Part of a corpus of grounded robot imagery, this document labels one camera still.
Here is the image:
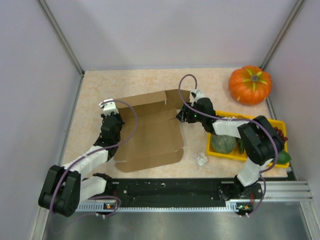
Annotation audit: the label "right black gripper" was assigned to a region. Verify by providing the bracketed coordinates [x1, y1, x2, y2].
[176, 102, 206, 124]

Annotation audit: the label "brown cardboard box sheet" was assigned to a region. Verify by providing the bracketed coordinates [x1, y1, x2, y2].
[114, 89, 190, 173]

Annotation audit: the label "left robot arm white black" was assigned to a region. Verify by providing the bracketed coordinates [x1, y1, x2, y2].
[38, 112, 125, 217]

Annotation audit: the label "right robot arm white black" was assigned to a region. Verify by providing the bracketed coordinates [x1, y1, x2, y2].
[176, 97, 285, 200]

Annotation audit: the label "yellow plastic tray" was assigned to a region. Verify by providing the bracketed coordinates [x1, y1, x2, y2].
[206, 110, 287, 162]

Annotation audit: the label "clear plastic bits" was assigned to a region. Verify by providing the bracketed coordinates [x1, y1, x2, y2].
[195, 152, 208, 166]

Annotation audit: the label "green melon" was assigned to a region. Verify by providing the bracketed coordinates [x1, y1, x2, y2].
[210, 135, 237, 154]

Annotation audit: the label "orange pumpkin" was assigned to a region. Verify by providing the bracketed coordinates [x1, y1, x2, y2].
[228, 65, 273, 105]

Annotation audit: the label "purple grape bunch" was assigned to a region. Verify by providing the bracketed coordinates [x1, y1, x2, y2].
[274, 127, 288, 143]

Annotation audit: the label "green avocado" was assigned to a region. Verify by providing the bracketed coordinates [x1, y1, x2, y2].
[277, 150, 292, 165]

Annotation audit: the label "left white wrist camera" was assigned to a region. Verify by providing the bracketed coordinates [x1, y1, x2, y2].
[99, 98, 119, 116]

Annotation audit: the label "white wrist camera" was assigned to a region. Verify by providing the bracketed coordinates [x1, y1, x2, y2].
[191, 89, 205, 102]
[99, 98, 119, 116]

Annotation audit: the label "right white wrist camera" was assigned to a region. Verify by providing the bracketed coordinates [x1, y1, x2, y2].
[191, 89, 205, 102]

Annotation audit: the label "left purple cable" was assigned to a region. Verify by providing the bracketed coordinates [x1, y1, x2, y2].
[48, 99, 139, 217]

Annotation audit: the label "purple cable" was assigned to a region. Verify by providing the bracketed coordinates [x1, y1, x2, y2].
[177, 73, 280, 217]
[48, 99, 139, 217]

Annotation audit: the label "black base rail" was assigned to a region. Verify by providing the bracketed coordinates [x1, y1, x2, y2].
[98, 178, 262, 208]

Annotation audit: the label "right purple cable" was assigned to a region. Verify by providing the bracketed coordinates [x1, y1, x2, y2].
[177, 73, 280, 217]

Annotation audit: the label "aluminium frame beam front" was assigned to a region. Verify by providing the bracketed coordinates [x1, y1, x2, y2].
[72, 181, 312, 216]

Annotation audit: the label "left corner aluminium post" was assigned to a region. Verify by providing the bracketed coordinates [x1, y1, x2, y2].
[37, 0, 85, 77]

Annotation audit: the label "corner aluminium post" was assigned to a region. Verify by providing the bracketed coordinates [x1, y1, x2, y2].
[260, 0, 306, 71]
[37, 0, 85, 77]

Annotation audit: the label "right corner aluminium post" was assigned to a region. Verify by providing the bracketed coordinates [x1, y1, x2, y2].
[260, 0, 306, 71]

